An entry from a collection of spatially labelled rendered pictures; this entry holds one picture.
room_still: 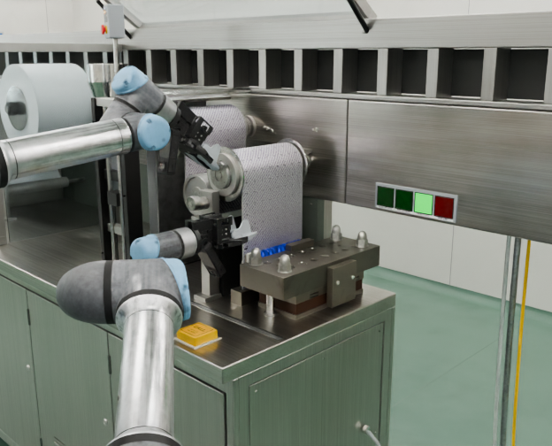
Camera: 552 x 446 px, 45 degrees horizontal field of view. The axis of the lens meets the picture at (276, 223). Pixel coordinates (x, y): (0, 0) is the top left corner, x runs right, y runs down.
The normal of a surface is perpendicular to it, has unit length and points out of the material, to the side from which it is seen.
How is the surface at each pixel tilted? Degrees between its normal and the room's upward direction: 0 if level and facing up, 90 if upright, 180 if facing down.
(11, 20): 90
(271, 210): 90
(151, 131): 90
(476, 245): 90
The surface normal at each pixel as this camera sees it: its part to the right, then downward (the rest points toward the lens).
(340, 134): -0.70, 0.18
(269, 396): 0.72, 0.18
